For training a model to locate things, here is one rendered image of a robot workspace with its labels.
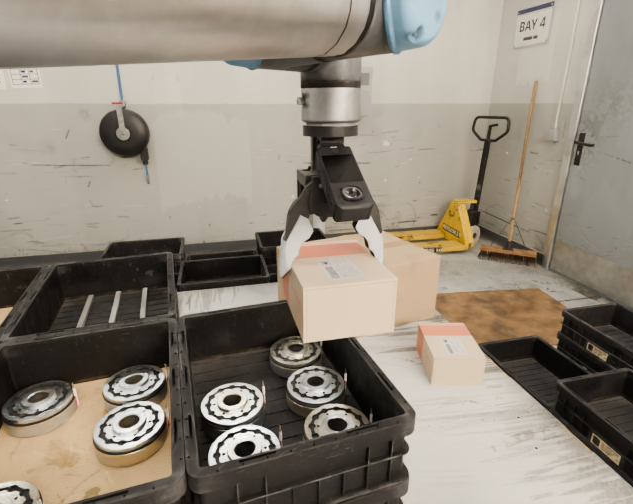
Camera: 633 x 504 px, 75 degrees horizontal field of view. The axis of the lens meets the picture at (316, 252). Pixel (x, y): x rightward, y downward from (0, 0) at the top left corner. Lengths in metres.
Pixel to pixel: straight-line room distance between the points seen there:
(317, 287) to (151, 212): 3.50
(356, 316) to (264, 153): 3.38
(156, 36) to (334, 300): 0.36
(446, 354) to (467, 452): 0.23
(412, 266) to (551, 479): 0.59
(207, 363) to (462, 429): 0.53
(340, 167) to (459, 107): 3.99
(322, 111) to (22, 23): 0.36
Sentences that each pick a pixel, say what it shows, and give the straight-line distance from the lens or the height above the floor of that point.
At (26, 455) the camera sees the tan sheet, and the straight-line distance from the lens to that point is 0.81.
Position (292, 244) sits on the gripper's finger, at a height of 1.15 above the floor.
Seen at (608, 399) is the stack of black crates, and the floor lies 0.38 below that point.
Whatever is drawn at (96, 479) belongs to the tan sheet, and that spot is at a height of 0.83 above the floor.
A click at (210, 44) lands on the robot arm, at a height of 1.35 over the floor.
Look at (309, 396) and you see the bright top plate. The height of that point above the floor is 0.86.
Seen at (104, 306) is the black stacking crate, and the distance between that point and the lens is 1.20.
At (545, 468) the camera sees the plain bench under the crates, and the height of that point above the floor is 0.70.
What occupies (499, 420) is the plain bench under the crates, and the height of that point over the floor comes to 0.70.
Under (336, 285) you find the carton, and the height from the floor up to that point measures 1.12.
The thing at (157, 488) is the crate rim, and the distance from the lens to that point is 0.54.
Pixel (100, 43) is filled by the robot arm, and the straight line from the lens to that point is 0.23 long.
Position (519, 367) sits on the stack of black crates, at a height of 0.27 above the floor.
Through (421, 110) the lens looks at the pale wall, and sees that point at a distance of 4.27.
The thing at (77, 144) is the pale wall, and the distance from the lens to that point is 3.95.
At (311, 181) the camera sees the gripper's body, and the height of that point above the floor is 1.23.
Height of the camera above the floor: 1.32
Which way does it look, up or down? 20 degrees down
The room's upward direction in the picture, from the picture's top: straight up
